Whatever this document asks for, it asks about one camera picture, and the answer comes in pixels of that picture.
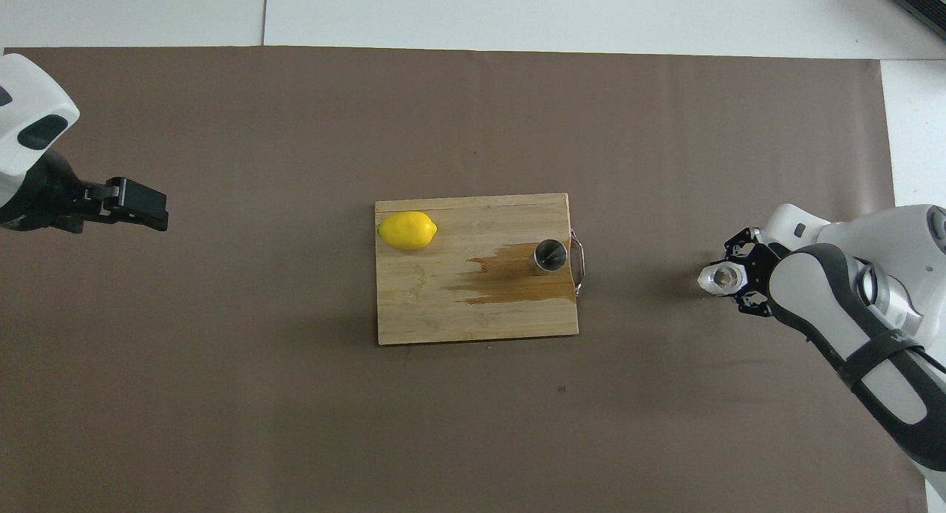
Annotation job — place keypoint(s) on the wooden cutting board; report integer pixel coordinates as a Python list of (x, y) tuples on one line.
[(443, 299)]

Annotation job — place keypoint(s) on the brown paper table mat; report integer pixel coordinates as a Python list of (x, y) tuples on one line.
[(222, 387)]

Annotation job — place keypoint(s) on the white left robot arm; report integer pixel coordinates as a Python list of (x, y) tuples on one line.
[(29, 106)]

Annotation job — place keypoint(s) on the steel double jigger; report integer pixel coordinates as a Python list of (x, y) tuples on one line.
[(550, 256)]

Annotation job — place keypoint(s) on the clear faceted glass cup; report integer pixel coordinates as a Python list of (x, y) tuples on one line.
[(720, 279)]

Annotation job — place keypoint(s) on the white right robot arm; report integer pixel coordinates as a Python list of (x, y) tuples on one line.
[(879, 328)]

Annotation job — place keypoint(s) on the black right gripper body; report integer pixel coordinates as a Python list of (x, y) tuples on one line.
[(760, 265)]

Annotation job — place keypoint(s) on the yellow lemon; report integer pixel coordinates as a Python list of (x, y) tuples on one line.
[(406, 230)]

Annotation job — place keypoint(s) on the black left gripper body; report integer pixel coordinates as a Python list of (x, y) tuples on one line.
[(41, 199)]

